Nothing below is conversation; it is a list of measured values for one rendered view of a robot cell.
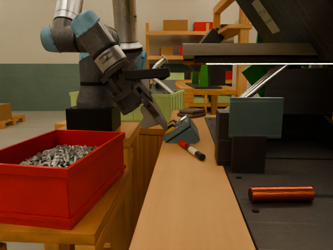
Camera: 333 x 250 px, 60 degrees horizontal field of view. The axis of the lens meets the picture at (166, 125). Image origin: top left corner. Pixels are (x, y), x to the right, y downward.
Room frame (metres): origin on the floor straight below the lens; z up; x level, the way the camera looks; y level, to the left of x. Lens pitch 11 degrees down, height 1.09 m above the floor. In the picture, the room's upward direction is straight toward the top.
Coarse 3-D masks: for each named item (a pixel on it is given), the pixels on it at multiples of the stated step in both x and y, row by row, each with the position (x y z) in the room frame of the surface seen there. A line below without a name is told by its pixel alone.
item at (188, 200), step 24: (192, 120) 1.09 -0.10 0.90; (168, 144) 0.72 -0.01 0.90; (192, 144) 0.72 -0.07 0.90; (168, 168) 0.54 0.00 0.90; (192, 168) 0.54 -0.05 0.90; (216, 168) 0.54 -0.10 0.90; (168, 192) 0.43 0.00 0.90; (192, 192) 0.43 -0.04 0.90; (216, 192) 0.43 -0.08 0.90; (144, 216) 0.35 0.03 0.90; (168, 216) 0.35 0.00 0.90; (192, 216) 0.35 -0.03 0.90; (216, 216) 0.35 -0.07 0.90; (240, 216) 0.35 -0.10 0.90; (144, 240) 0.30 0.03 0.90; (168, 240) 0.30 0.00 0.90; (192, 240) 0.30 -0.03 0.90; (216, 240) 0.30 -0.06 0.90; (240, 240) 0.30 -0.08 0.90
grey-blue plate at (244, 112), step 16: (240, 112) 0.52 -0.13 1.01; (256, 112) 0.52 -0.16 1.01; (272, 112) 0.52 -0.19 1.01; (240, 128) 0.52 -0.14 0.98; (256, 128) 0.52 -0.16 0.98; (272, 128) 0.52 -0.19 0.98; (240, 144) 0.51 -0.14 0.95; (256, 144) 0.51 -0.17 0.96; (240, 160) 0.51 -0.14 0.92; (256, 160) 0.51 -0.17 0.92
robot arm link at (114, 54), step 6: (114, 48) 0.75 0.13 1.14; (102, 54) 0.73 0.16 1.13; (108, 54) 0.74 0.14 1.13; (114, 54) 0.74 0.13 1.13; (120, 54) 0.75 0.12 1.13; (96, 60) 0.75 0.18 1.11; (102, 60) 0.74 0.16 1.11; (108, 60) 0.73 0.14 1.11; (114, 60) 0.74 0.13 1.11; (120, 60) 0.74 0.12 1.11; (102, 66) 0.74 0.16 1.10; (108, 66) 0.73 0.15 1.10
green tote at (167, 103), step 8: (72, 96) 1.70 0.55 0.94; (152, 96) 1.58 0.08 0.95; (160, 96) 1.57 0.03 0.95; (168, 96) 1.56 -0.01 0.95; (176, 96) 1.71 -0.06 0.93; (72, 104) 1.70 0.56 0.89; (160, 104) 1.57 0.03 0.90; (168, 104) 1.56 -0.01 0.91; (176, 104) 1.72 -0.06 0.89; (120, 112) 1.63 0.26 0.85; (136, 112) 1.61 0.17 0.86; (168, 112) 1.56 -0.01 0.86; (128, 120) 1.61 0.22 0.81; (136, 120) 1.60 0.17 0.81; (168, 120) 1.56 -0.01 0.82
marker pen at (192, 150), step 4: (180, 140) 0.70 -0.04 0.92; (180, 144) 0.69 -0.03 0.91; (184, 144) 0.67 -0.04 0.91; (188, 144) 0.66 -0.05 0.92; (184, 148) 0.67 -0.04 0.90; (188, 148) 0.64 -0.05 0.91; (192, 148) 0.63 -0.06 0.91; (192, 152) 0.62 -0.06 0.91; (196, 152) 0.60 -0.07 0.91; (200, 152) 0.60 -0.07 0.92; (196, 156) 0.60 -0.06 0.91; (200, 156) 0.58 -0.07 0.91; (204, 156) 0.59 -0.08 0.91
